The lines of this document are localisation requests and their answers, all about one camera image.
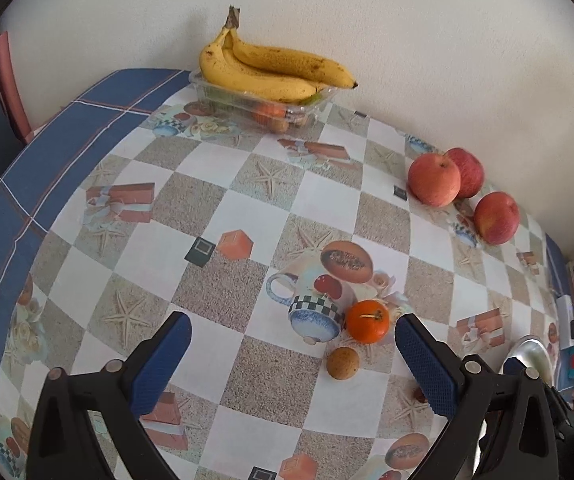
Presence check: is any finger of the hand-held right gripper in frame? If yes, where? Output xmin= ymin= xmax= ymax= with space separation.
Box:
xmin=503 ymin=356 xmax=528 ymax=386

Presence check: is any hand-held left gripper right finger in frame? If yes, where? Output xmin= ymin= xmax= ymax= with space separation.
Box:
xmin=395 ymin=313 xmax=560 ymax=480

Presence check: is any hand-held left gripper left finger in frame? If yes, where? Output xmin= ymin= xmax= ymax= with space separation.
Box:
xmin=26 ymin=311 xmax=192 ymax=480

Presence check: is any silver metal plate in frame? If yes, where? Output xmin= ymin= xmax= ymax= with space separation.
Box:
xmin=504 ymin=335 xmax=558 ymax=386

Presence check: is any orange tangerine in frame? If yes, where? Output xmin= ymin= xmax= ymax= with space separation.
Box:
xmin=345 ymin=299 xmax=390 ymax=345
xmin=253 ymin=104 xmax=288 ymax=123

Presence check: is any white box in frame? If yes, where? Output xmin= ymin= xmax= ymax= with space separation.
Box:
xmin=554 ymin=295 xmax=574 ymax=341

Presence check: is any printed checkered tablecloth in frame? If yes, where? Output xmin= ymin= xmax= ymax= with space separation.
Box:
xmin=0 ymin=67 xmax=574 ymax=480

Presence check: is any red apple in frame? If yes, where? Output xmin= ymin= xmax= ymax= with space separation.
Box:
xmin=473 ymin=191 xmax=521 ymax=246
xmin=444 ymin=147 xmax=486 ymax=199
xmin=407 ymin=154 xmax=462 ymax=208

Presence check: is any clear plastic container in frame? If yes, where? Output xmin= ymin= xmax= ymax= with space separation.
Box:
xmin=188 ymin=69 xmax=338 ymax=136

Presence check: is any yellow banana bunch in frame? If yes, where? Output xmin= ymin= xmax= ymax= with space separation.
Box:
xmin=199 ymin=6 xmax=358 ymax=103

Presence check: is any reddish chair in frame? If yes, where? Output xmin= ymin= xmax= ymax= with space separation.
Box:
xmin=0 ymin=31 xmax=42 ymax=143

